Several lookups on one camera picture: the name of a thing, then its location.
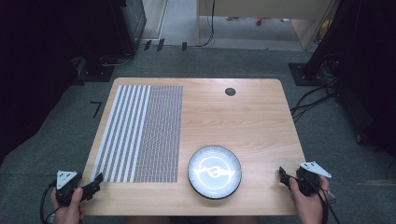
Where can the black stand base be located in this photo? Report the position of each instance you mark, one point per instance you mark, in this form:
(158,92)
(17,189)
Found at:
(96,73)
(303,74)

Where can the black rimmed white plate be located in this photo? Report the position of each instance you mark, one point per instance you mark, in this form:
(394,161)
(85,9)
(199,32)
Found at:
(214,172)

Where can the light wooden cabinet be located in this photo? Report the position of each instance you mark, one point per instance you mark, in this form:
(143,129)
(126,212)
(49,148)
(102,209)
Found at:
(264,7)

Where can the person's left hand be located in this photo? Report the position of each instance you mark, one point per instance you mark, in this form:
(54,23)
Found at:
(71,211)

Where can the person's right hand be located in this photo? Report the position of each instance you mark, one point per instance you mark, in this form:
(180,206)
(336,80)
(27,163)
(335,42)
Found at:
(306,207)

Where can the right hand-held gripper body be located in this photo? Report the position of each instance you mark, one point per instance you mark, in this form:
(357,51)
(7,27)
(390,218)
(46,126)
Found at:
(308,180)

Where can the small red object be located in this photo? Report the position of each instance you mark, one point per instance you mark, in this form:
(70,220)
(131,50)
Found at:
(259,21)

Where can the dark glass cabinet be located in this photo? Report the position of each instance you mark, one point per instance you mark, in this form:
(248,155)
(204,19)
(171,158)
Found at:
(134,21)

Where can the grey white striped placemat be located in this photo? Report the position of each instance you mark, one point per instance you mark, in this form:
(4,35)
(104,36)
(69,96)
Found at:
(137,133)

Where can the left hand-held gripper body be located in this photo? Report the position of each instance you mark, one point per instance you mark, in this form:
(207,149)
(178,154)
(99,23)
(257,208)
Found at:
(65,183)

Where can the yellow object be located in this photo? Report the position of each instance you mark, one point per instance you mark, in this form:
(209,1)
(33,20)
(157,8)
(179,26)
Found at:
(325,29)

